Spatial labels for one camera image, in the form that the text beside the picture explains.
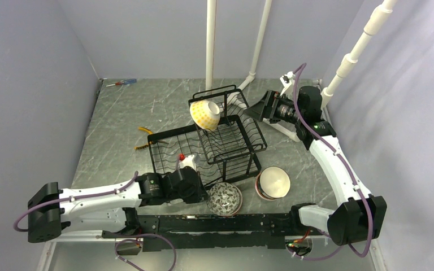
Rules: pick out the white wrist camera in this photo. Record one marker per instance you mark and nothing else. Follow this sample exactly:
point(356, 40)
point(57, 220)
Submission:
point(288, 82)
point(191, 160)

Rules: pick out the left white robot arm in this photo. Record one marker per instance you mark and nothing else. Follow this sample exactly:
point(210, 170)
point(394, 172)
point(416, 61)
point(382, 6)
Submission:
point(112, 208)

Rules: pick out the yellow black pliers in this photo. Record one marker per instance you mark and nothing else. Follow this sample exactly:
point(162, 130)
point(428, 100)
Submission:
point(145, 143)

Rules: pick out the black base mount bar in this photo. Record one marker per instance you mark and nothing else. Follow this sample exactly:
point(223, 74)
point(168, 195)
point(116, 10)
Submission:
point(270, 230)

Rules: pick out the yellow patterned bowl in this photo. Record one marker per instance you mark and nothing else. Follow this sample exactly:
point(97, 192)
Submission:
point(205, 114)

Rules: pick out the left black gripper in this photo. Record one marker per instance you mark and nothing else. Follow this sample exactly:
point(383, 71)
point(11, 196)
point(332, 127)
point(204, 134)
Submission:
point(200, 194)

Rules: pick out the black floral bowl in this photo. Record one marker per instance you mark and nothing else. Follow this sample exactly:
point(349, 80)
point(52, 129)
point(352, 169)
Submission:
point(225, 199)

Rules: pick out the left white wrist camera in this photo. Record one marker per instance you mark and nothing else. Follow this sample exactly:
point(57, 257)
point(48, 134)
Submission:
point(191, 160)

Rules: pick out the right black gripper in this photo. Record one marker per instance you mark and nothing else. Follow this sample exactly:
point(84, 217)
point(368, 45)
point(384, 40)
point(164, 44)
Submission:
point(268, 103)

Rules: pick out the black wire dish rack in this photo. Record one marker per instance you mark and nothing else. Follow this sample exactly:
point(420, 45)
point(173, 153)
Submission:
point(227, 154)

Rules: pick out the striped stacked bowls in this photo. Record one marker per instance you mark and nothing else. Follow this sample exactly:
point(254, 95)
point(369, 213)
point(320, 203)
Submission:
point(272, 183)

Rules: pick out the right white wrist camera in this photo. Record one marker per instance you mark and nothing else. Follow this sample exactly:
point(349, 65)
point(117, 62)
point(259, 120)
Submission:
point(288, 82)

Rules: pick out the red blue screwdriver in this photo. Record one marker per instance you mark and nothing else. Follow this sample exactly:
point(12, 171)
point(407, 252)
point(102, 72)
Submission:
point(123, 82)

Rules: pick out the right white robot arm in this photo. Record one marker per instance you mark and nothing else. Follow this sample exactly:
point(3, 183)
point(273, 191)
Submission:
point(359, 215)

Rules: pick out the white pvc pipe frame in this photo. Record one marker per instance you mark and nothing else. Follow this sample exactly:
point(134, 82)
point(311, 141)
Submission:
point(377, 19)

